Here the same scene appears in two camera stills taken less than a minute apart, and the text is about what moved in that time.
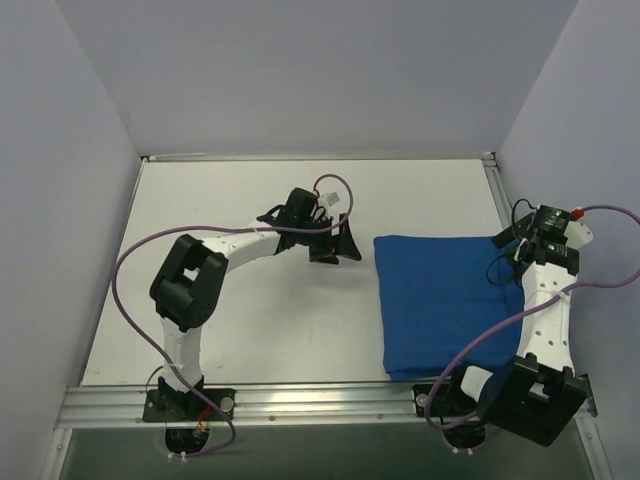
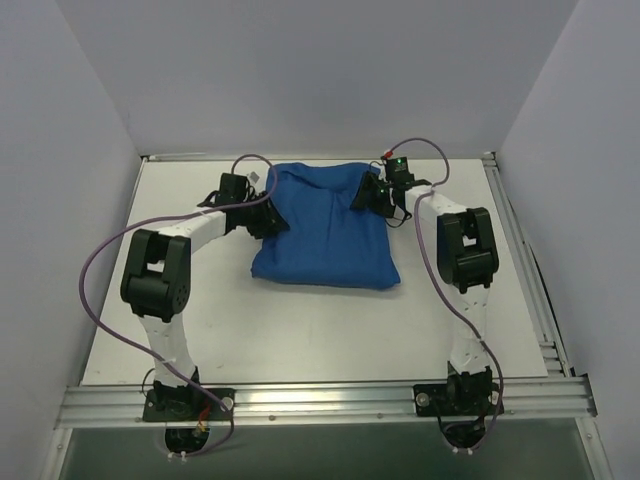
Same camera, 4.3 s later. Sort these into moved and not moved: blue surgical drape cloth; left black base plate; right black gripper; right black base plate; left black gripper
Moved: blue surgical drape cloth; right black gripper; left black gripper
Not moved: right black base plate; left black base plate
